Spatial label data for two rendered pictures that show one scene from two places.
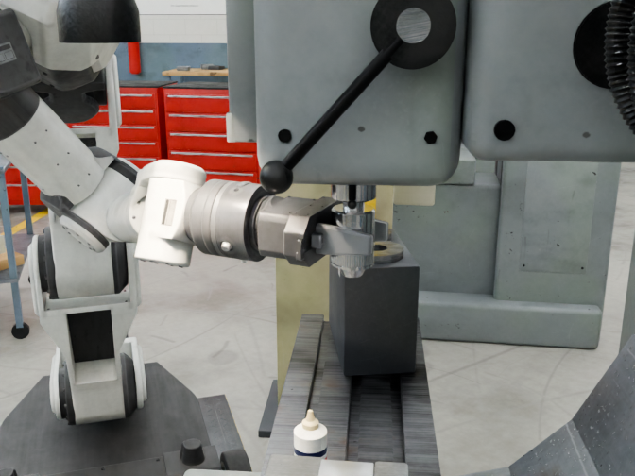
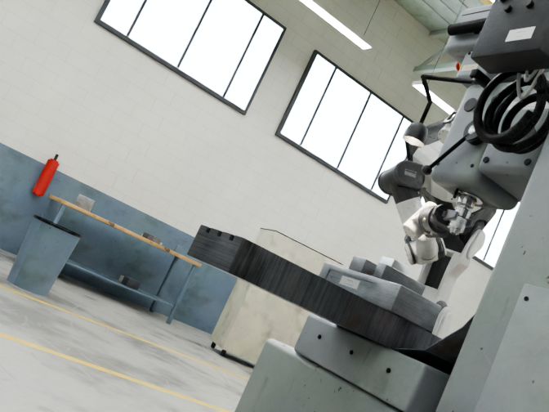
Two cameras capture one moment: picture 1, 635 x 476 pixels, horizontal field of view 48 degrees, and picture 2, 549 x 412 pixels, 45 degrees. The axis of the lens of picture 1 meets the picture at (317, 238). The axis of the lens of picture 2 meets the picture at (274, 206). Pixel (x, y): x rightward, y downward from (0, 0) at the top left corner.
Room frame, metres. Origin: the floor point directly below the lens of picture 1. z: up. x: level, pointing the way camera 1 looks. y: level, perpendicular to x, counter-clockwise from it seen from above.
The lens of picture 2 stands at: (-0.69, -1.27, 0.80)
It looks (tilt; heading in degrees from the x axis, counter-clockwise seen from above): 8 degrees up; 56
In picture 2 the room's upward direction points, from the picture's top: 25 degrees clockwise
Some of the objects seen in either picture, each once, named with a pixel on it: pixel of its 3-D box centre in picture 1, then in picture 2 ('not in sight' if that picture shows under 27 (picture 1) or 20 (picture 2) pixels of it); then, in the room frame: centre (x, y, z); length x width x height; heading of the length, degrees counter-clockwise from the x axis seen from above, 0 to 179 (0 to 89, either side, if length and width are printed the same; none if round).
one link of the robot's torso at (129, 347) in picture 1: (98, 378); not in sight; (1.48, 0.50, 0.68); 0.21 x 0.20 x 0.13; 17
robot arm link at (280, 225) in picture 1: (276, 227); (444, 220); (0.78, 0.05, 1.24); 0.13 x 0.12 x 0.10; 157
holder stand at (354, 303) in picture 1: (369, 294); not in sight; (1.17, -0.09, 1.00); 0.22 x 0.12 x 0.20; 5
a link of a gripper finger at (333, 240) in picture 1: (341, 242); (450, 214); (0.71, -0.03, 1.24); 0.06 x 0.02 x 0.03; 67
